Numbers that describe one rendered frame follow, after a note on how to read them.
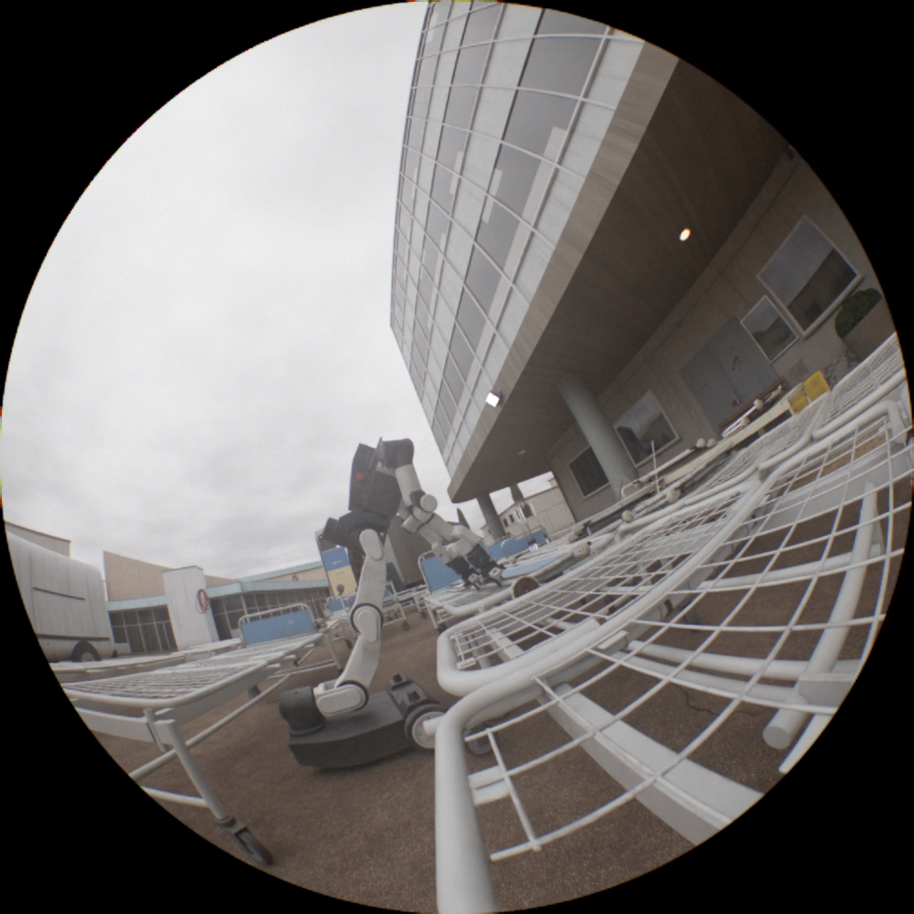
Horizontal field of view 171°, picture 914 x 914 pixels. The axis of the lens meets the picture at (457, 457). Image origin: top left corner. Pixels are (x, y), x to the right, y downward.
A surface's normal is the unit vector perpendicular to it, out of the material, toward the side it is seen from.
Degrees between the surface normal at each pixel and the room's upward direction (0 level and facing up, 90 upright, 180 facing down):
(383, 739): 90
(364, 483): 90
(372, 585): 90
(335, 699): 90
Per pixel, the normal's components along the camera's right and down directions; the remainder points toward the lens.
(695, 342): -0.91, 0.27
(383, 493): 0.33, -0.29
